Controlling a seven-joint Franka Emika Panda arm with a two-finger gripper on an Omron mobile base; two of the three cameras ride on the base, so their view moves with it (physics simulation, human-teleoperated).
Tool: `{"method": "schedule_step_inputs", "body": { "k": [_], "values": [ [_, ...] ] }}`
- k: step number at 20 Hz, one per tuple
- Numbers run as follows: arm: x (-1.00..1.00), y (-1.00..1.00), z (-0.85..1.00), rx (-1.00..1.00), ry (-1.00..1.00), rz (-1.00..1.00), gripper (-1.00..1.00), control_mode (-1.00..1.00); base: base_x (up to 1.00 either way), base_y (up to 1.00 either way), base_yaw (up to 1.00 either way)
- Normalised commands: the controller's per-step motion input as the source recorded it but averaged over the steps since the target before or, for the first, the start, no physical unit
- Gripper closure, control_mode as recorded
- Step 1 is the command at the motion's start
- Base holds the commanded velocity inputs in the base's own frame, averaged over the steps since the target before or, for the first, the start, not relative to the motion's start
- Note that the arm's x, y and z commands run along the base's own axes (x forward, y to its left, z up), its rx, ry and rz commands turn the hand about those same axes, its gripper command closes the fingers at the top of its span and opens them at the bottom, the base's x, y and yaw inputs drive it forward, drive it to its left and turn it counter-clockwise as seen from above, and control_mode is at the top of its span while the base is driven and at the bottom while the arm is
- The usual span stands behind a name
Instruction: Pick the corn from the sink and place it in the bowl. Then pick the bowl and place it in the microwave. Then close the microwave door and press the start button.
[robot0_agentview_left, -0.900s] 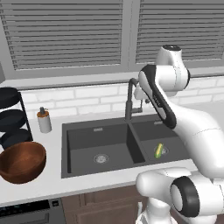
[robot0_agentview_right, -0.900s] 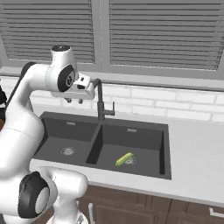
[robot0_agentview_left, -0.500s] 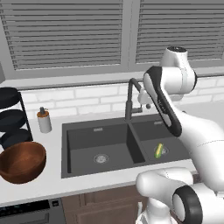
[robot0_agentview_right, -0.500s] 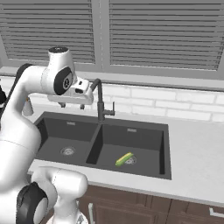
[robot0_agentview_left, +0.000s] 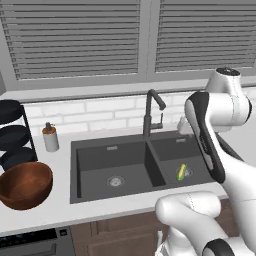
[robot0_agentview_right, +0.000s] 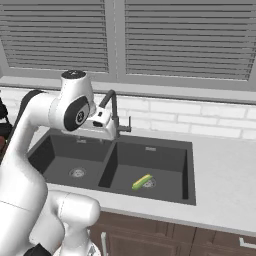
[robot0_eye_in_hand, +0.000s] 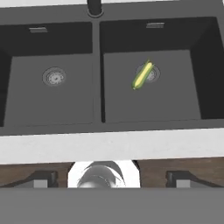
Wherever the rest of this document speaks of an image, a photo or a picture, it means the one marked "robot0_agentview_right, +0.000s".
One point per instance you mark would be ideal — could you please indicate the black sink tap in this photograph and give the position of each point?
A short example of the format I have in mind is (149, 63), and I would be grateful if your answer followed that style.
(114, 110)

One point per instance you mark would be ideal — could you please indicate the black appliance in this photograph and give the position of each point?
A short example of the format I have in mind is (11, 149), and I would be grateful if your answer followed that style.
(4, 120)

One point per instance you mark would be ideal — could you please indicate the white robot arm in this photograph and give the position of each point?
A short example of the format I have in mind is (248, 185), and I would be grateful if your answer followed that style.
(23, 186)

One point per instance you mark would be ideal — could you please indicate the yellow green corn cob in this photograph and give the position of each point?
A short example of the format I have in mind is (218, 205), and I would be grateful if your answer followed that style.
(141, 182)

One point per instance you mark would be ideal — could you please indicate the brown cupboard door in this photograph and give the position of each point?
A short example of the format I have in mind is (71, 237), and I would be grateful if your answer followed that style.
(223, 245)
(140, 238)

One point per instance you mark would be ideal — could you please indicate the grey window frame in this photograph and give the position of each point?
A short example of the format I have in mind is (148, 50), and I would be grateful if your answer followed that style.
(116, 43)

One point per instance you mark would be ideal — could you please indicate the dark grey double sink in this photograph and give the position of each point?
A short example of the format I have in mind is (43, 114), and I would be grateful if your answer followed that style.
(146, 163)

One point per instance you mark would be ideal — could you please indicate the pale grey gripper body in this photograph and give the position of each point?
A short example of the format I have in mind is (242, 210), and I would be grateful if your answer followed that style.
(96, 132)

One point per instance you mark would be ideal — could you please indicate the grey window blind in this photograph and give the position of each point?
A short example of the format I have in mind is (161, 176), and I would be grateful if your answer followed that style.
(190, 36)
(56, 33)

